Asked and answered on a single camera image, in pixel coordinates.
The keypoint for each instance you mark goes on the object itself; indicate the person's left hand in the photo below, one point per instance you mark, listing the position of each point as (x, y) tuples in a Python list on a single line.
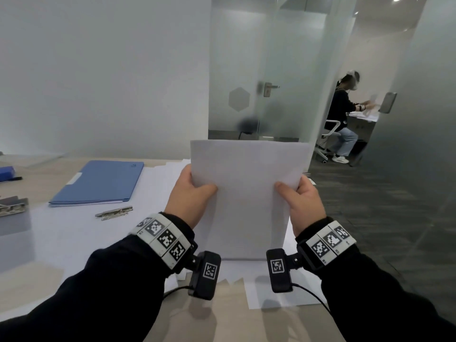
[(187, 203)]

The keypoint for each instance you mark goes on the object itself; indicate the person's right hand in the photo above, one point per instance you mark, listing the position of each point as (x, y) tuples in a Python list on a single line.
[(306, 210)]

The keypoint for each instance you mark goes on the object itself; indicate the white paper stack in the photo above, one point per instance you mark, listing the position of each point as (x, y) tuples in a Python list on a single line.
[(89, 245), (75, 178), (246, 174)]

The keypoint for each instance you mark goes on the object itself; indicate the single metal file clip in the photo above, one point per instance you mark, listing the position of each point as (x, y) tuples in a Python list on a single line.
[(114, 212)]

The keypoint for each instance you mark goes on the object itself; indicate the pile of white paper sheets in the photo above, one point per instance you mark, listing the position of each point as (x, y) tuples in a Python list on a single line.
[(270, 299)]

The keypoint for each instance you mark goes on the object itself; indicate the blue folder with dark logo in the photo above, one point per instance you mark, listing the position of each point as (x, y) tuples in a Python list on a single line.
[(89, 203)]

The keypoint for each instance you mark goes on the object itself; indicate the person's left forearm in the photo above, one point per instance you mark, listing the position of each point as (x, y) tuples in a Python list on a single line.
[(99, 292)]

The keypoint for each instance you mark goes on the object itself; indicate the person's right forearm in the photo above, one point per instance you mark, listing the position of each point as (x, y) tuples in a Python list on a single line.
[(374, 299)]

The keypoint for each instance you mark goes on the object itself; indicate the white wristband with black markers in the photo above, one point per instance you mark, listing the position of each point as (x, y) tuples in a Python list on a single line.
[(326, 243), (162, 240)]

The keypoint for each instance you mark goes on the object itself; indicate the white office chair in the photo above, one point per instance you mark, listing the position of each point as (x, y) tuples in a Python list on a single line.
[(331, 126)]

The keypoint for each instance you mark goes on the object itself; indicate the light gray office desk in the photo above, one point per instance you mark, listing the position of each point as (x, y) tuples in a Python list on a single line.
[(361, 128)]

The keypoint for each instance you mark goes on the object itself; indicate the dark chair behind glass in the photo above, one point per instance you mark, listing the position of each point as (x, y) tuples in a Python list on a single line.
[(248, 125)]

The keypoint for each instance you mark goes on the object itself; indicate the gray hexagon sticker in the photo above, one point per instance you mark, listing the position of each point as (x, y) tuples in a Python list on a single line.
[(239, 99)]

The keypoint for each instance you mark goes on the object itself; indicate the frosted glass door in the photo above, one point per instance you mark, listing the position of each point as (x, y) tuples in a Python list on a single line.
[(295, 60)]

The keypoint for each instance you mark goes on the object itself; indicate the blue battery pack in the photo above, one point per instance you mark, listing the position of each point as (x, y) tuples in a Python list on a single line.
[(6, 173)]

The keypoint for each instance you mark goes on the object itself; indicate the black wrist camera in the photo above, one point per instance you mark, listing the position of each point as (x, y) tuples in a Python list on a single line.
[(206, 276), (279, 272)]

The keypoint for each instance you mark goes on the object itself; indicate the white head-mounted camera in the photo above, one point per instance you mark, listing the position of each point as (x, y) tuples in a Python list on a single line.
[(354, 77)]

